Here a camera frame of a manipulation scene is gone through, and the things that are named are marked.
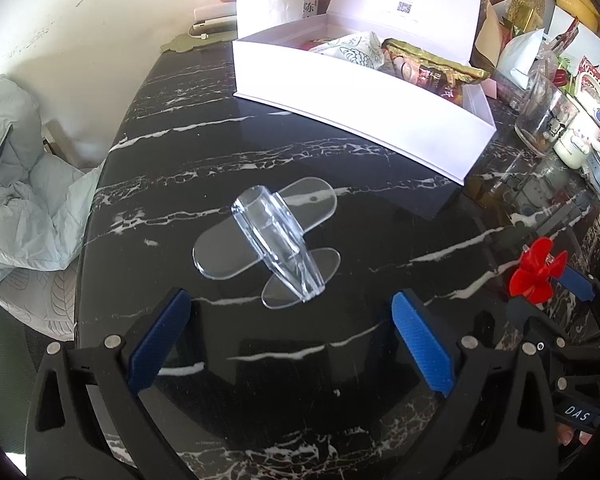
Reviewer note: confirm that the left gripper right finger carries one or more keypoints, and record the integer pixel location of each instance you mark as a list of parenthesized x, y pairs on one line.
[(496, 420)]

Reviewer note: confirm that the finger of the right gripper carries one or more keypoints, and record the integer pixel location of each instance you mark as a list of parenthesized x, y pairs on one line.
[(525, 314), (578, 284)]

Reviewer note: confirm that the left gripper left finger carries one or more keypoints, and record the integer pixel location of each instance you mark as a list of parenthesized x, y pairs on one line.
[(64, 439)]

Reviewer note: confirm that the red plastic propeller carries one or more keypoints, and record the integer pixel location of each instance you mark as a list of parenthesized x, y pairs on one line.
[(538, 268)]

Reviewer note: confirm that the green brown cereal packet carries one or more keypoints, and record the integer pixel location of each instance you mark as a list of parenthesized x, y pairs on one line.
[(425, 70)]

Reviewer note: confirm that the clear acrylic toy plane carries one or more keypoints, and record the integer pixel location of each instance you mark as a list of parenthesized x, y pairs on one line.
[(270, 227)]

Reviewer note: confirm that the white bread packet baguette print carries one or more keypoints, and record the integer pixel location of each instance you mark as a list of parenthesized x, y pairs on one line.
[(361, 48)]

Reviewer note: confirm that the large red candy packet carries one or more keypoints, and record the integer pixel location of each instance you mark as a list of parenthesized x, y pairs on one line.
[(309, 45)]

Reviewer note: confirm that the white cartoon dog bottle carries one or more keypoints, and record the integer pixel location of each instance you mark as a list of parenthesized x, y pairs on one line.
[(578, 142)]

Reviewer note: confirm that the leaf pattern cushion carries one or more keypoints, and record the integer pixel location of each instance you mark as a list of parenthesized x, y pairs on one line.
[(43, 301)]

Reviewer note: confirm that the clear glass mug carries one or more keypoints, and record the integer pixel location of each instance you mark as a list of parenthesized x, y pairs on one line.
[(545, 115)]

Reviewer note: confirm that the red northeast paper bag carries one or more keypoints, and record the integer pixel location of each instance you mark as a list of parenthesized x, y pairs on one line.
[(588, 88)]

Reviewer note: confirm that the pink sticky note pad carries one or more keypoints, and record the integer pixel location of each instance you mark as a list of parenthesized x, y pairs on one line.
[(490, 88)]

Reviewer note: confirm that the light blue down jacket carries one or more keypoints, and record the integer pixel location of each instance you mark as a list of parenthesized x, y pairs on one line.
[(44, 201)]

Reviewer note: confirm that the yellow pot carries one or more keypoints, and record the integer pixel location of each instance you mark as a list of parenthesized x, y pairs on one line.
[(583, 10)]

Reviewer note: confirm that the white open gift box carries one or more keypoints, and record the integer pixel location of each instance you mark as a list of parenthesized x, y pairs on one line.
[(275, 67)]

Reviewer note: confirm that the orange peel plastic jar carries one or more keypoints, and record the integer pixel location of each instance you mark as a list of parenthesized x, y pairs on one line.
[(311, 8)]

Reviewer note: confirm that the white power bank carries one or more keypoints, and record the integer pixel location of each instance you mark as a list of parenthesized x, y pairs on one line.
[(218, 17)]

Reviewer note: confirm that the green coaster mat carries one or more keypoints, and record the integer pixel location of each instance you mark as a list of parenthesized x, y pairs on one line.
[(186, 42)]

